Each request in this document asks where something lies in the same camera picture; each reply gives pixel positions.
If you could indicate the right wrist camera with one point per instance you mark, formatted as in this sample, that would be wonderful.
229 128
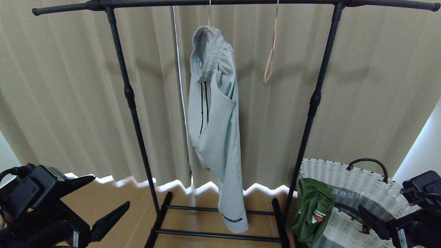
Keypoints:
422 186

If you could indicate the pink clothes hanger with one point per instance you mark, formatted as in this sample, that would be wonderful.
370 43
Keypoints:
208 24
273 41

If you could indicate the beige curtain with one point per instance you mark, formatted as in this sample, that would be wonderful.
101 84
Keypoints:
69 86

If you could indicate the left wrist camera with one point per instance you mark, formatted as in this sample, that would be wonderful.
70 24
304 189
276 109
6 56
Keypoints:
34 193

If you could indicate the pale grey shorts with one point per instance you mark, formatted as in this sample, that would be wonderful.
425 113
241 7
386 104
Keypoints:
220 137

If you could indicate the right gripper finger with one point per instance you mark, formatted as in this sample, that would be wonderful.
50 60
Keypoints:
377 224

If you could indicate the green printed shirt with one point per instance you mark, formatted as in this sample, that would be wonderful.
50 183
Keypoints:
311 210

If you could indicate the white laundry basket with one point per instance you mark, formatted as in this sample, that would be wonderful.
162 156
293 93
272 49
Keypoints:
361 186

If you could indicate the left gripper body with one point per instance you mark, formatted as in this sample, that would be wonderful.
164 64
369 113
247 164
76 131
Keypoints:
51 234

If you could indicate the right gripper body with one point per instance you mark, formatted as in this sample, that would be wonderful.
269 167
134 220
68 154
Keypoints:
420 230

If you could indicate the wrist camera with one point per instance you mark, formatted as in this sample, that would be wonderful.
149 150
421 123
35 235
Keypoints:
422 186
34 193

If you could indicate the black clothes rack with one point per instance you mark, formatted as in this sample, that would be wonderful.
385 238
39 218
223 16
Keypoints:
206 3

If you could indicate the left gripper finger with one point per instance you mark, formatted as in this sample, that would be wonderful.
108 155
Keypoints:
106 224
77 184

